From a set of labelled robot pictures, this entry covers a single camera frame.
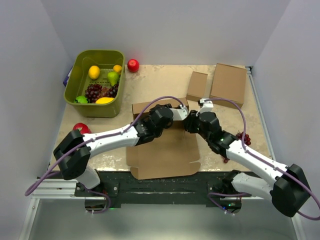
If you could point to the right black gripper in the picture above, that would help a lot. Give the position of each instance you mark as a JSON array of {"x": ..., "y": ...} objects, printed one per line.
[{"x": 188, "y": 125}]

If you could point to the cardboard paper box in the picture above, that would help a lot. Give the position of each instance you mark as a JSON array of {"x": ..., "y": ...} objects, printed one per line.
[{"x": 174, "y": 154}]

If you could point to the red grapes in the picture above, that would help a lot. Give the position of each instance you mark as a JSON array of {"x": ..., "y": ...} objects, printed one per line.
[{"x": 247, "y": 141}]

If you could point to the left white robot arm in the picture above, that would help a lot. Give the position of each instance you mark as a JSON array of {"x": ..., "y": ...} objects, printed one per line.
[{"x": 75, "y": 150}]

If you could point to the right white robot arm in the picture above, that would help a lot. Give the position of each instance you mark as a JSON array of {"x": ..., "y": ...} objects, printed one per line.
[{"x": 285, "y": 186}]

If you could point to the small folded cardboard box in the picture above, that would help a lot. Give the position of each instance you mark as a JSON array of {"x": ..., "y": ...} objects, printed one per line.
[{"x": 197, "y": 86}]

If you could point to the large folded cardboard box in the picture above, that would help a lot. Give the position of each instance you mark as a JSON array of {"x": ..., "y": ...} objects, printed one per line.
[{"x": 229, "y": 82}]

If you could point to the red apple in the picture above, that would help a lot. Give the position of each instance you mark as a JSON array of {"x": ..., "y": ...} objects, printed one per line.
[{"x": 133, "y": 65}]

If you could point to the green pear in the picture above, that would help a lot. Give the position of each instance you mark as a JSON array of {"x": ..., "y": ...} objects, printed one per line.
[{"x": 113, "y": 78}]

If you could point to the yellow mango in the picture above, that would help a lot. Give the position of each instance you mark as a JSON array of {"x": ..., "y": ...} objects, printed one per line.
[{"x": 104, "y": 100}]

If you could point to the small orange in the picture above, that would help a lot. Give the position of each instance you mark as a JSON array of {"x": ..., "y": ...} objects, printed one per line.
[{"x": 117, "y": 69}]

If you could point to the dark grapes in basket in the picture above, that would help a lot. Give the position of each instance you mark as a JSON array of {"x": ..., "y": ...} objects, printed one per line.
[{"x": 97, "y": 91}]

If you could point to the red dragon fruit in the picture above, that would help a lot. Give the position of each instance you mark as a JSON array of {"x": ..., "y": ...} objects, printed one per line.
[{"x": 83, "y": 128}]

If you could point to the yellow lemon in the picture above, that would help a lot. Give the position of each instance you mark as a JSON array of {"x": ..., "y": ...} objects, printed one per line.
[{"x": 94, "y": 72}]

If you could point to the green lime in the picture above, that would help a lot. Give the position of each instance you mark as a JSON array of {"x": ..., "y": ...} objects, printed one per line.
[{"x": 81, "y": 100}]

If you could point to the green plastic basket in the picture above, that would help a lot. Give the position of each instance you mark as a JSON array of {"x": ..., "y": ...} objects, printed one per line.
[{"x": 79, "y": 81}]

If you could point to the purple white booklet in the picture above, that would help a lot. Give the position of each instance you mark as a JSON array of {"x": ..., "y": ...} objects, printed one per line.
[{"x": 67, "y": 77}]

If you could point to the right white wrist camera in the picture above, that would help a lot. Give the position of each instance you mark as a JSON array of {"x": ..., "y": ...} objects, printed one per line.
[{"x": 205, "y": 105}]

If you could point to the right aluminium rail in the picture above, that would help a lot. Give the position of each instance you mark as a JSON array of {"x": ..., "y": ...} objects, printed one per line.
[{"x": 296, "y": 221}]

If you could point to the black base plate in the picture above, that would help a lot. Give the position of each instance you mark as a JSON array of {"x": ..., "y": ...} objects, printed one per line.
[{"x": 202, "y": 188}]

